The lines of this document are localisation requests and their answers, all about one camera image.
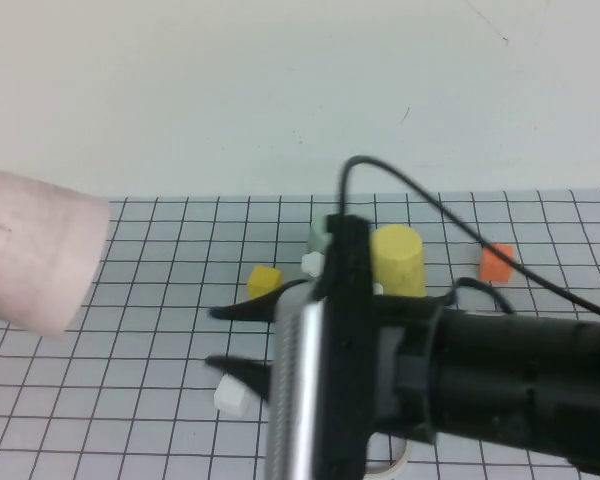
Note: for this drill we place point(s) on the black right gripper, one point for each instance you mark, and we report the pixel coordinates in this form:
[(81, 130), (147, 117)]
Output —
[(402, 350)]

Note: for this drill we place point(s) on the pink plastic cup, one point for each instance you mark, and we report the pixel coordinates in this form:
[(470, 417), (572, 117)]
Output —
[(35, 250)]

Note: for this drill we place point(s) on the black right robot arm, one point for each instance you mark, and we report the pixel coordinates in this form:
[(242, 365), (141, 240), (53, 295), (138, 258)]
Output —
[(530, 380)]

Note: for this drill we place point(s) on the green plastic cup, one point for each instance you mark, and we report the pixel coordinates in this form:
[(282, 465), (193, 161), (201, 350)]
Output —
[(320, 235)]

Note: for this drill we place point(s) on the yellow plastic cup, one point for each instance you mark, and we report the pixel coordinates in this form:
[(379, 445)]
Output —
[(400, 260)]

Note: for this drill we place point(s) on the white foam cube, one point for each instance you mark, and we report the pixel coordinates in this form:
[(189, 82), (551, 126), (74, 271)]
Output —
[(230, 400)]

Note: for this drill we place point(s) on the yellow foam cube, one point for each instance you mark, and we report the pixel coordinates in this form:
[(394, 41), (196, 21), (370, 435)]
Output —
[(262, 282)]

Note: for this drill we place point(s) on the grey black-grid tablecloth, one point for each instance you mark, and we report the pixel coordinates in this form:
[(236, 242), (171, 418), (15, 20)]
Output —
[(155, 300)]

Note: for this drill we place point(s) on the white adhesive tape roll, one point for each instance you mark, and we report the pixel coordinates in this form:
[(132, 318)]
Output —
[(395, 462)]

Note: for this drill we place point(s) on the orange foam cube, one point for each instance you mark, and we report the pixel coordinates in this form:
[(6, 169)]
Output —
[(496, 265)]

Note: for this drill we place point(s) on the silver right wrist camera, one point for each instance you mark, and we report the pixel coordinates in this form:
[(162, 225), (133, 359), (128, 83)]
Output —
[(310, 375)]

